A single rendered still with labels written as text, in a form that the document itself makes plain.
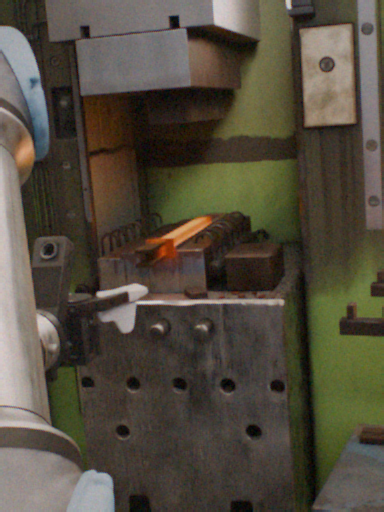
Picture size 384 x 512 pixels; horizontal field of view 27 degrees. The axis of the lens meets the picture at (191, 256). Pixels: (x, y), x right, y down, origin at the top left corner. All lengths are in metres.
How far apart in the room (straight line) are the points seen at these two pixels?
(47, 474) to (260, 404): 0.96
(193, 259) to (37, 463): 0.99
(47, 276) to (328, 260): 0.66
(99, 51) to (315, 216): 0.48
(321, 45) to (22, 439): 1.12
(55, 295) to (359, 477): 0.52
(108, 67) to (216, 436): 0.66
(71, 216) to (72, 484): 1.21
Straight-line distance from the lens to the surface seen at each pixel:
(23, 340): 0.51
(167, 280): 1.42
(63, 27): 1.45
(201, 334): 1.32
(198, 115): 1.55
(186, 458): 1.45
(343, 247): 1.49
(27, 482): 0.43
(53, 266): 0.99
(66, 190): 1.62
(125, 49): 1.41
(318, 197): 1.48
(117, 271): 1.45
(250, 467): 1.43
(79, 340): 1.00
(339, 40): 1.45
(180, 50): 1.38
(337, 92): 1.45
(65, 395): 1.72
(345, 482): 1.19
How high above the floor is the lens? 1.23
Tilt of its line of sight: 10 degrees down
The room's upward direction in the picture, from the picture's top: 5 degrees counter-clockwise
